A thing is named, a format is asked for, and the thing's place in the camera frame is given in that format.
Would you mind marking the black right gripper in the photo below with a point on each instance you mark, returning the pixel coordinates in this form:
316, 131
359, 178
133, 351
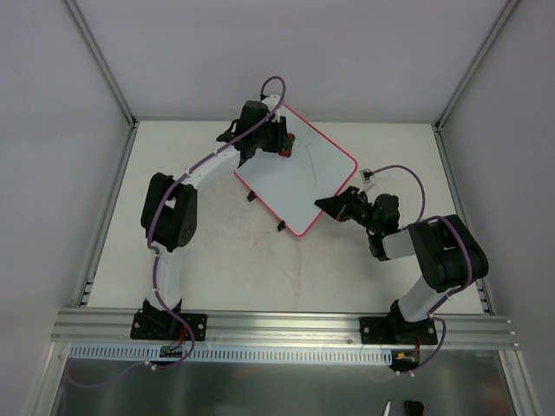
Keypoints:
347, 205

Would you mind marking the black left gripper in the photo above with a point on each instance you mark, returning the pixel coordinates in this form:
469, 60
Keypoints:
274, 141

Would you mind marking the red black whiteboard eraser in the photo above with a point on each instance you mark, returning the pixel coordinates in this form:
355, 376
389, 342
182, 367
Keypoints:
287, 145

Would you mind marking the pink framed whiteboard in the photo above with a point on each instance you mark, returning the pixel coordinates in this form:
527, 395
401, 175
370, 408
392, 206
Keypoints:
289, 186

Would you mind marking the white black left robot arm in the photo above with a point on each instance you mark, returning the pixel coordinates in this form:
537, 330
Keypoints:
169, 214

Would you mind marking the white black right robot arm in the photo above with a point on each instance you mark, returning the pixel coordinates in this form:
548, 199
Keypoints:
448, 256

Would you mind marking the white marker pen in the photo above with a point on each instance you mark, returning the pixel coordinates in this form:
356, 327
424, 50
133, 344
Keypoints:
387, 408

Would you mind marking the black object bottom edge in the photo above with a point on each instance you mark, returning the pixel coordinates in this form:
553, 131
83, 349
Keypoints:
414, 408

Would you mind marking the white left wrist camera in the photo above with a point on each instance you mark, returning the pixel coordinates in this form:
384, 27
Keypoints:
274, 102

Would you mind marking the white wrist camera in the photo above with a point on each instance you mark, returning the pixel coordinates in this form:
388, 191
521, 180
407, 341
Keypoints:
274, 102
367, 177

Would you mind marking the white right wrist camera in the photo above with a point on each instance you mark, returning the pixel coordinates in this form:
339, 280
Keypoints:
367, 177

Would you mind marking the whiteboard wire stand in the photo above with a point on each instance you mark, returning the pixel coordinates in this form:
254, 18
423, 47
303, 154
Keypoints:
280, 223

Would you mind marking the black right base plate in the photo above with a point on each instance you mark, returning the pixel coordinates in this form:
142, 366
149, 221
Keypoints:
382, 330

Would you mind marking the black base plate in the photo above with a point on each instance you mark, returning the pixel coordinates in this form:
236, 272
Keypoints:
382, 330
146, 329

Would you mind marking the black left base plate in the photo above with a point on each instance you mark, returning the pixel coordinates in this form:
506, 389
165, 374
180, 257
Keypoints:
146, 329

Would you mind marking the slotted cable duct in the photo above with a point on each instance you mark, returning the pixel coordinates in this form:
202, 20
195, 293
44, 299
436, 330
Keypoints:
233, 354

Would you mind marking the left aluminium frame post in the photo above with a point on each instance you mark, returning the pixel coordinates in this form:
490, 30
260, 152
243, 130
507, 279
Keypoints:
85, 32

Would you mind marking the aluminium frame post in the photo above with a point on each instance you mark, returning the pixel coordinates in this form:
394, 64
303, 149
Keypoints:
486, 45
85, 32

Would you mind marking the right aluminium frame post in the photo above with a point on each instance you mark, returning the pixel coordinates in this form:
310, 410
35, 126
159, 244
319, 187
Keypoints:
486, 45

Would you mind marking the aluminium mounting rail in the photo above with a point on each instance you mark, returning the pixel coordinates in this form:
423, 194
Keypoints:
319, 330

